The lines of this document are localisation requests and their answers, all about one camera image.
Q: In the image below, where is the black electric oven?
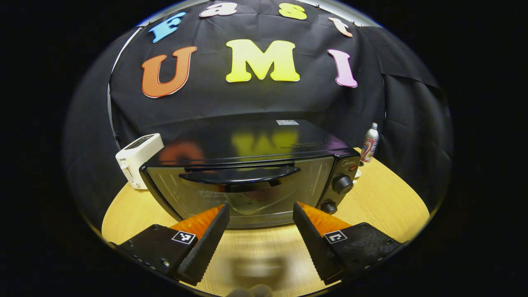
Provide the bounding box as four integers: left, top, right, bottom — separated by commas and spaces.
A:
139, 119, 362, 230

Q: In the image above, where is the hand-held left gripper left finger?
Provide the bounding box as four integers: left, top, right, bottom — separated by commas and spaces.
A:
115, 203, 231, 286

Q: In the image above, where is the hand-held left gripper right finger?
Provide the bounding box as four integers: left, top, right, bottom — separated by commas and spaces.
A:
292, 202, 403, 285

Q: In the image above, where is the black backdrop cloth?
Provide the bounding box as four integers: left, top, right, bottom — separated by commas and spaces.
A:
62, 0, 454, 231

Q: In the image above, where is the silver bottle with red label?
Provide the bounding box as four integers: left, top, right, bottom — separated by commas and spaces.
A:
360, 123, 380, 164

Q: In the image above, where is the white toaster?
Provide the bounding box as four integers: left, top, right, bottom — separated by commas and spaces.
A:
115, 133, 165, 191

